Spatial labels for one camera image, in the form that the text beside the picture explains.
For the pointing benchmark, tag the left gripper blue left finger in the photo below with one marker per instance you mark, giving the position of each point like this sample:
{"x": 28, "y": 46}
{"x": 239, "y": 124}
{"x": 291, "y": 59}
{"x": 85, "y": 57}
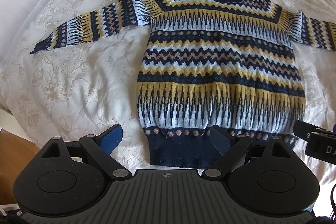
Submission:
{"x": 99, "y": 148}

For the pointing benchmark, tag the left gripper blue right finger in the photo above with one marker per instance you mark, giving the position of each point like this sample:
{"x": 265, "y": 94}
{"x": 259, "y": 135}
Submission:
{"x": 232, "y": 149}

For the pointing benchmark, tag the navy yellow white patterned sweater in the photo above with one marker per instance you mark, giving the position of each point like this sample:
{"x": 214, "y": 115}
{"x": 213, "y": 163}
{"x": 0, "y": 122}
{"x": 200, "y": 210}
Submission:
{"x": 226, "y": 63}

